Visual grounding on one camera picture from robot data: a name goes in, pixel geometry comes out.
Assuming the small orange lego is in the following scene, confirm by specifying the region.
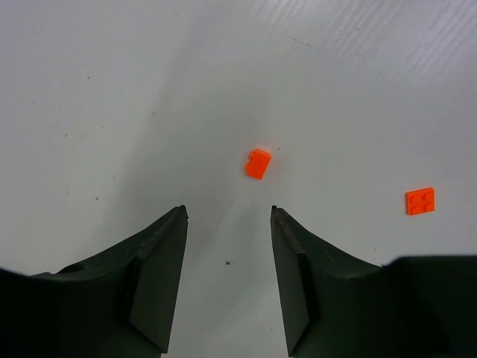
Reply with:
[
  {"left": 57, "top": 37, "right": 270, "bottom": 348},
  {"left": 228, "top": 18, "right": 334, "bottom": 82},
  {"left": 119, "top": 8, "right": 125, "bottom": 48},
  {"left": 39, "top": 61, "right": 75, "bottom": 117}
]
[
  {"left": 405, "top": 187, "right": 435, "bottom": 216},
  {"left": 244, "top": 148, "right": 272, "bottom": 180}
]

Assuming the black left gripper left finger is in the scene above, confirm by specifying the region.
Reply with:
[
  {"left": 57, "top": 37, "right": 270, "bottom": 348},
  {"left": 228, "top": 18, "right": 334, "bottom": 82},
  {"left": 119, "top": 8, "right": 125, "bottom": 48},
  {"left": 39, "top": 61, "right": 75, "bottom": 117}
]
[{"left": 1, "top": 206, "right": 188, "bottom": 357}]

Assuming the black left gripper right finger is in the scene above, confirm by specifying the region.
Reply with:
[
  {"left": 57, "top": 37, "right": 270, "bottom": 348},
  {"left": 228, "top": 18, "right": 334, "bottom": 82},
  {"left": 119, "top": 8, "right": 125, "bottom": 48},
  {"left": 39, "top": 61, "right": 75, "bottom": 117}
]
[{"left": 271, "top": 207, "right": 476, "bottom": 357}]

